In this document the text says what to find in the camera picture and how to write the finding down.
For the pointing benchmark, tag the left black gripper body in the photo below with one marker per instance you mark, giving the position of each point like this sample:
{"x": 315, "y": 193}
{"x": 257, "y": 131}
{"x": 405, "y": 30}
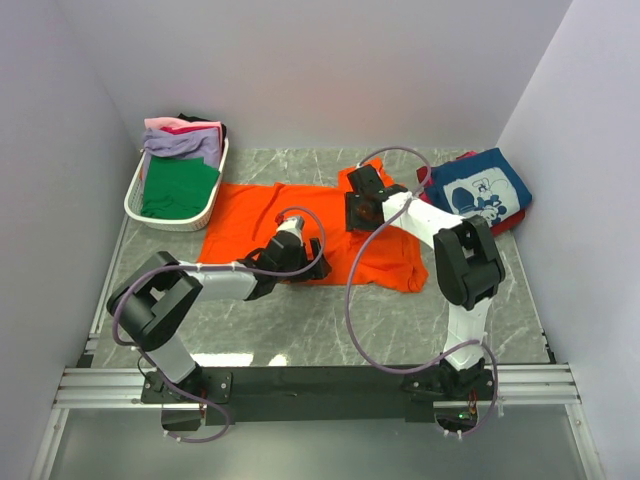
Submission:
{"x": 310, "y": 271}

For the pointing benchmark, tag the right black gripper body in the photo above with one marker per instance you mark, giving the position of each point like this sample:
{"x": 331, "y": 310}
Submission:
{"x": 355, "y": 217}

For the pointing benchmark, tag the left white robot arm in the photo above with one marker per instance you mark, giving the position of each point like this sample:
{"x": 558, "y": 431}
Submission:
{"x": 152, "y": 303}

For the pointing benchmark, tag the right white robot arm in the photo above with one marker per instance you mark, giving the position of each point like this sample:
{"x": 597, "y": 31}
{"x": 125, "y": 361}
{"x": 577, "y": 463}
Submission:
{"x": 469, "y": 271}

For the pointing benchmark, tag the pink folded shirt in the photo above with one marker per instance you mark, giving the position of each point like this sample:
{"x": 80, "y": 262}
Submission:
{"x": 431, "y": 196}

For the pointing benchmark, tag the blue cartoon print shirt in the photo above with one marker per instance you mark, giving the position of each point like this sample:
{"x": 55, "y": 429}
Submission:
{"x": 477, "y": 195}

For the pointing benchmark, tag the green shirt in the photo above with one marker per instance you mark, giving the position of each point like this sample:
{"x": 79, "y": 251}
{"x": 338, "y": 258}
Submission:
{"x": 177, "y": 189}

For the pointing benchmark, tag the lavender shirt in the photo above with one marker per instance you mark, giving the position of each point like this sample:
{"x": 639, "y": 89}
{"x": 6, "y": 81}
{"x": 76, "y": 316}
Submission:
{"x": 204, "y": 144}

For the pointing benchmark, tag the red folded shirt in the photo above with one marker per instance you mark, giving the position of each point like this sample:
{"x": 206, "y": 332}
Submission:
{"x": 507, "y": 225}

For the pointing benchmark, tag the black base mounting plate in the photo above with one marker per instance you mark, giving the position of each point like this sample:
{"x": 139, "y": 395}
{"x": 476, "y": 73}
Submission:
{"x": 267, "y": 394}

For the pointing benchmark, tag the white perforated basket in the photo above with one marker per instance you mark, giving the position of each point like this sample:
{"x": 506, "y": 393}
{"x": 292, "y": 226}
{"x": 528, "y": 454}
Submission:
{"x": 133, "y": 202}

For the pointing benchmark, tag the magenta shirt in basket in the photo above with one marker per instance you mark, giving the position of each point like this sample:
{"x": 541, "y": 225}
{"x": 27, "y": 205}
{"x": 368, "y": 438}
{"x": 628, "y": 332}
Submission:
{"x": 179, "y": 131}

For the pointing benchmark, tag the black garment in basket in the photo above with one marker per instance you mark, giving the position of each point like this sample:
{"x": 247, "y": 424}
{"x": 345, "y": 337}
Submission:
{"x": 192, "y": 117}

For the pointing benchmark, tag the light pink shirt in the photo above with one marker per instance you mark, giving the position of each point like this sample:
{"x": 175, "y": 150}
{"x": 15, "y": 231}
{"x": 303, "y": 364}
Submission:
{"x": 172, "y": 122}

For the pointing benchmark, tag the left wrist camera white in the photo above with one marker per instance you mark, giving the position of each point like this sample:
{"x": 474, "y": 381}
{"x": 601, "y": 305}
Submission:
{"x": 293, "y": 224}

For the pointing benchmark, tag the aluminium rail frame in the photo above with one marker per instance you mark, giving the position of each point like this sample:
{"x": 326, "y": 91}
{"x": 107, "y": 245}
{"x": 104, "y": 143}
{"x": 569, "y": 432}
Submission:
{"x": 99, "y": 429}

